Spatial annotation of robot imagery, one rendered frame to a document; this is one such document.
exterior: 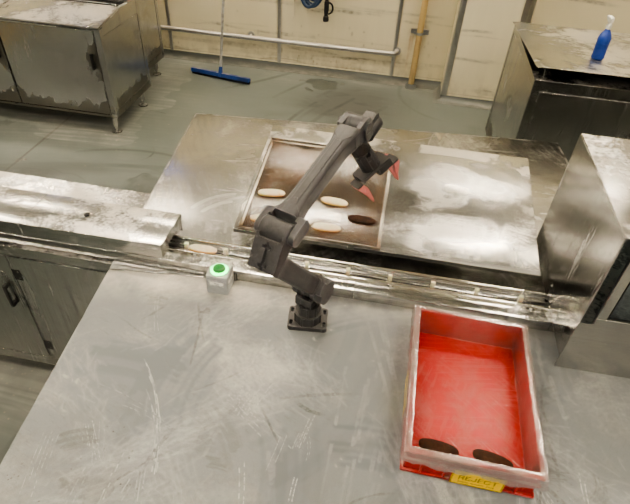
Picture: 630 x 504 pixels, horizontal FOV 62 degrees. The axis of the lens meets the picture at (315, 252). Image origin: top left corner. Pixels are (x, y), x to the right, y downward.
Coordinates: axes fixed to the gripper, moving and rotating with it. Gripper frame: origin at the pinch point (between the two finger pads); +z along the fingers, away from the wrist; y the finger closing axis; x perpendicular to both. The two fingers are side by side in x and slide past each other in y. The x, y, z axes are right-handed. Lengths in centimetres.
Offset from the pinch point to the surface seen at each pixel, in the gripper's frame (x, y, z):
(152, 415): 12, 88, -5
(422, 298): 10.9, 11.5, 34.5
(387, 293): 4.6, 18.4, 28.8
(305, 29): -357, -130, 75
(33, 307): -82, 119, -9
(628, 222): 52, -31, 18
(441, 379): 35, 26, 37
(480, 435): 53, 29, 40
